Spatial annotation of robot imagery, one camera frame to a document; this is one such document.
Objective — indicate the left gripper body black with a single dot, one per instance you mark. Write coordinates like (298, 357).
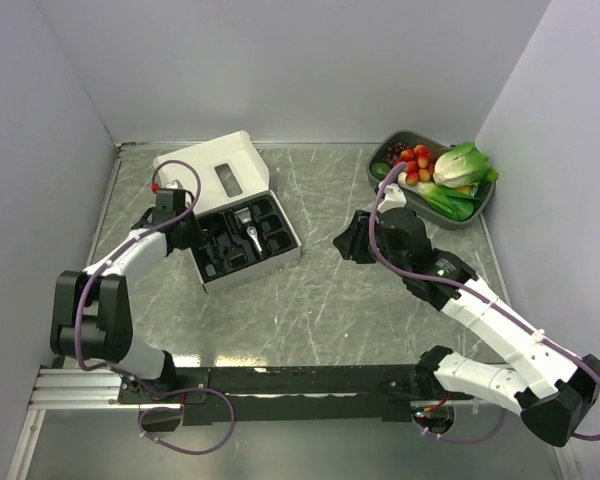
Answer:
(191, 232)

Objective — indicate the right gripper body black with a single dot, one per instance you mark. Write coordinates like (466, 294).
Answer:
(394, 258)

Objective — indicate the black silver hair trimmer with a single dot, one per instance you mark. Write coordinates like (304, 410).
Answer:
(248, 227)

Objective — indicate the white box with black tray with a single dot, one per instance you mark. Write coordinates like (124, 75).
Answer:
(227, 173)

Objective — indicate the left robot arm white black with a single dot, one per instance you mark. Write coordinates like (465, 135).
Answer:
(91, 317)

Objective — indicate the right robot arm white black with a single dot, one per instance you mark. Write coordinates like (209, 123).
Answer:
(550, 388)

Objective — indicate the bok choy vegetable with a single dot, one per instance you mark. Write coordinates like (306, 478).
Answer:
(450, 203)

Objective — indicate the green avocado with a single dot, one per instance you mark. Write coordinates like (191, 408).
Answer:
(380, 170)

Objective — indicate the red strawberries cluster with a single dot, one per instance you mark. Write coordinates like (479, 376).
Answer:
(419, 165)

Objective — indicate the dark purple grapes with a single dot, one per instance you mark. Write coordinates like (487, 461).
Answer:
(394, 152)

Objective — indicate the green white cabbage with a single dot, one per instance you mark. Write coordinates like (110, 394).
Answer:
(464, 165)

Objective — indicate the dark grey food tray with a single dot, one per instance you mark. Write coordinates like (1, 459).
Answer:
(482, 193)

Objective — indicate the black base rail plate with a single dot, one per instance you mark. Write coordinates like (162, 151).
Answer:
(385, 392)

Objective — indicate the aluminium profile rail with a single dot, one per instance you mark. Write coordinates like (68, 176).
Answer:
(75, 389)

